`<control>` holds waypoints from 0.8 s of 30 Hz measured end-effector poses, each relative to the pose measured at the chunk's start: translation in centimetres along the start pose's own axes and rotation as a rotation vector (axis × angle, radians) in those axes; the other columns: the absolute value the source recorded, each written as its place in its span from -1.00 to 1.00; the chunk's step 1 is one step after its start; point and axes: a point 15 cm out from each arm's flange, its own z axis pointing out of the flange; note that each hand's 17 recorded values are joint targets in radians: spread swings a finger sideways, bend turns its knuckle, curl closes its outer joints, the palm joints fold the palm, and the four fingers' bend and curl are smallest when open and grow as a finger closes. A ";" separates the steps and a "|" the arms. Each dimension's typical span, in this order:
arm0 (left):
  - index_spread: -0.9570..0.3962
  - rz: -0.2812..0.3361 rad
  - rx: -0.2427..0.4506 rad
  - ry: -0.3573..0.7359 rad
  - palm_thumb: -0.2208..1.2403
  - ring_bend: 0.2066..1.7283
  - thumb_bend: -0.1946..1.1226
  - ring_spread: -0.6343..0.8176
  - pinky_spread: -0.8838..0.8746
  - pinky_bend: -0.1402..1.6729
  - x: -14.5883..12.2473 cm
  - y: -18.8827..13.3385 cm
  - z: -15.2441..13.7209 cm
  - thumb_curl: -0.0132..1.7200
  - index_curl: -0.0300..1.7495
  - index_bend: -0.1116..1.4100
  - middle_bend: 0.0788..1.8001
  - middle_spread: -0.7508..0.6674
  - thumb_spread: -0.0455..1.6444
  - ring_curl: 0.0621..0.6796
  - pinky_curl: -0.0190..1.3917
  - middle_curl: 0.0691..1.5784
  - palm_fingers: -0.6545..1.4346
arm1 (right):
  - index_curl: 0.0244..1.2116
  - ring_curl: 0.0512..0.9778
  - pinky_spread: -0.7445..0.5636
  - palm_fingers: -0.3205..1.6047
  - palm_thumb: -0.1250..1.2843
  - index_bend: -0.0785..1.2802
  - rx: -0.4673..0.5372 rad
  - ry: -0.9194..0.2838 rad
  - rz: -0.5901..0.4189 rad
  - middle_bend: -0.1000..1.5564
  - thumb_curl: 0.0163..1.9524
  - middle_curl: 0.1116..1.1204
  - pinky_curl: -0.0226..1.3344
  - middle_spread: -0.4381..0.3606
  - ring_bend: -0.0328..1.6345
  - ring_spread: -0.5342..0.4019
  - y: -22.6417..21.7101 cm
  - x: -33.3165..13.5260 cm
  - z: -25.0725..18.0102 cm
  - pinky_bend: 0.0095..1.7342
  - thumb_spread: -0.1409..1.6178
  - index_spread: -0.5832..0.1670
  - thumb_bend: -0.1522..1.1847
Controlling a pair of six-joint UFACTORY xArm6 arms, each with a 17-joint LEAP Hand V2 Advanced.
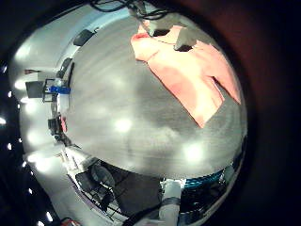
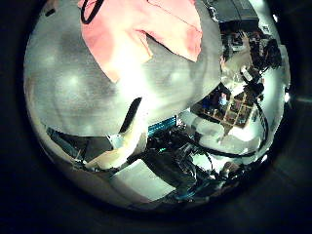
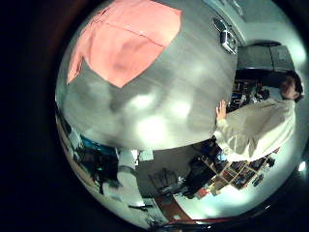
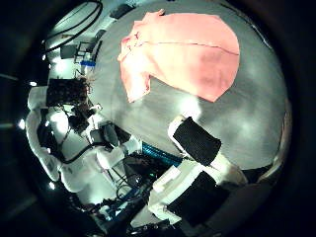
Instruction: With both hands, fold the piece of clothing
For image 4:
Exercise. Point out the dark flat device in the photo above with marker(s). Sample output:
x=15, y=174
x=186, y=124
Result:
x=121, y=10

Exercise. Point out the grey box device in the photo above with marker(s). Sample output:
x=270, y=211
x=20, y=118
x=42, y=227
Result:
x=68, y=51

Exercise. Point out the blue tape strip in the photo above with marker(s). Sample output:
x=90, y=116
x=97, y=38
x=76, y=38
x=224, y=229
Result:
x=88, y=63

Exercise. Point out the pink cloth garment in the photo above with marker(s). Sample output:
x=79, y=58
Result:
x=184, y=56

